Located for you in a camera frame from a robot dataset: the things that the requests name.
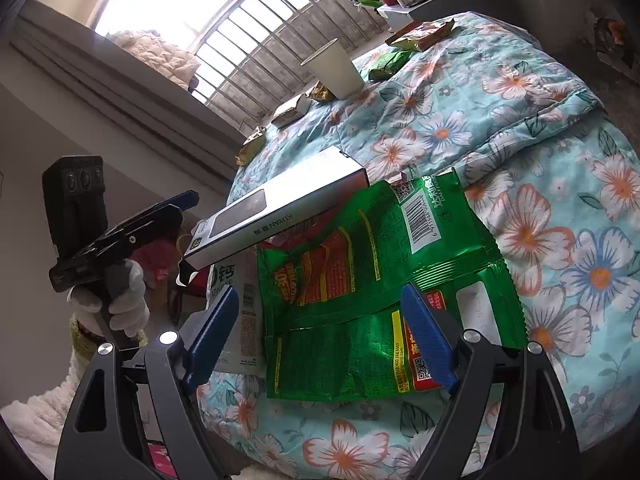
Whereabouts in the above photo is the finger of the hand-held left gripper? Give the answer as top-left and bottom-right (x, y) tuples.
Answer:
(106, 190), (200, 233)
(107, 210), (185, 256)

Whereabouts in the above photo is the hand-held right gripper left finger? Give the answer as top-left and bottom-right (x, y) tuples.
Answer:
(54, 284), (241, 480)

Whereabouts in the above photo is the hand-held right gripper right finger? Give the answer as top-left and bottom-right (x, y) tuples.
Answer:
(400, 282), (583, 480)

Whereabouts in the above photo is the white carton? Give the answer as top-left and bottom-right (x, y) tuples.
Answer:
(206, 246), (267, 376)

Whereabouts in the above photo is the green foil snack bag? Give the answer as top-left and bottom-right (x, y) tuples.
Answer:
(264, 265), (528, 403)
(256, 169), (501, 323)

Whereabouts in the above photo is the white window box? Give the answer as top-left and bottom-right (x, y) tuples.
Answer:
(182, 146), (371, 272)

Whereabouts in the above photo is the person's left forearm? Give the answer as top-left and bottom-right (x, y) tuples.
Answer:
(0, 312), (151, 461)

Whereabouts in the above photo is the person's left hand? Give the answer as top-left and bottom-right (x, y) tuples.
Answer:
(67, 259), (150, 338)

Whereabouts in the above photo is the red box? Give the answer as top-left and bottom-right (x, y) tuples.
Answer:
(134, 240), (187, 292)

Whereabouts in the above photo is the yellow biscuit packet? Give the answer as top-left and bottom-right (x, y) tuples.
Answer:
(236, 126), (267, 167)
(385, 19), (456, 52)

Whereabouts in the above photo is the grey pleated curtain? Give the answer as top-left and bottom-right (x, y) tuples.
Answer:
(10, 0), (246, 181)

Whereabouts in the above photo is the hanging beige quilted jacket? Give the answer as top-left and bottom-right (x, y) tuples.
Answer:
(107, 30), (201, 92)

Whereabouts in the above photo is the square gold snack packet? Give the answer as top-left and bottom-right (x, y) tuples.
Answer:
(270, 93), (312, 128)

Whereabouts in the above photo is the crumpled gold snack packet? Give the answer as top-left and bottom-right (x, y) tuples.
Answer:
(307, 81), (335, 103)

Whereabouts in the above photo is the metal window railing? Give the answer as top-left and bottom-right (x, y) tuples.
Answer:
(187, 0), (401, 133)

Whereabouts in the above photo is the white paper cup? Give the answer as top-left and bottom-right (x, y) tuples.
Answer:
(300, 42), (366, 100)

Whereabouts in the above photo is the floral blanket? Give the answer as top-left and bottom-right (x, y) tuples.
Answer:
(197, 10), (640, 480)

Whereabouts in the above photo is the green pea snack packet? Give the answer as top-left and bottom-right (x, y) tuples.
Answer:
(369, 50), (412, 81)

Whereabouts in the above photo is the grey cabinet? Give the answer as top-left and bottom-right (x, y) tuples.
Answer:
(377, 0), (506, 33)

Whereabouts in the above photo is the crumpled orange snack bag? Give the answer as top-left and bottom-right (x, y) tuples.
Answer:
(592, 17), (632, 57)

